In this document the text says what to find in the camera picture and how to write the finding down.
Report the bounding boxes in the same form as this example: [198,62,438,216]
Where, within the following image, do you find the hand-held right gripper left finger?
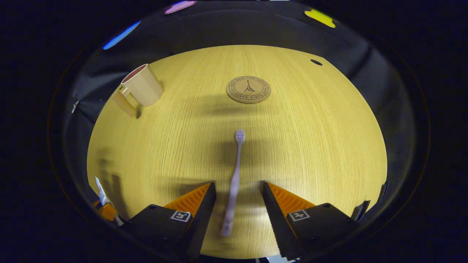
[121,182,217,260]

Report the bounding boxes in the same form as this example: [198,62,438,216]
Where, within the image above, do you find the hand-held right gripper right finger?
[261,181,362,261]

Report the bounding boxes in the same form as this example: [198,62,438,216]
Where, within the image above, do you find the beige cup with handle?
[112,64,164,117]

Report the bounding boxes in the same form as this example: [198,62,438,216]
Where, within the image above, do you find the white toothpaste tube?
[94,176,124,226]

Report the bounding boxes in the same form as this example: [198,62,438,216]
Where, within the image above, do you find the round cork coaster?
[226,76,271,104]

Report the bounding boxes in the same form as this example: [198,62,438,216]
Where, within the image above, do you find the pale pink toothbrush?
[221,130,246,237]

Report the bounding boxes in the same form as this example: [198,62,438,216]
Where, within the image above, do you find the wooden desktop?
[87,45,388,259]

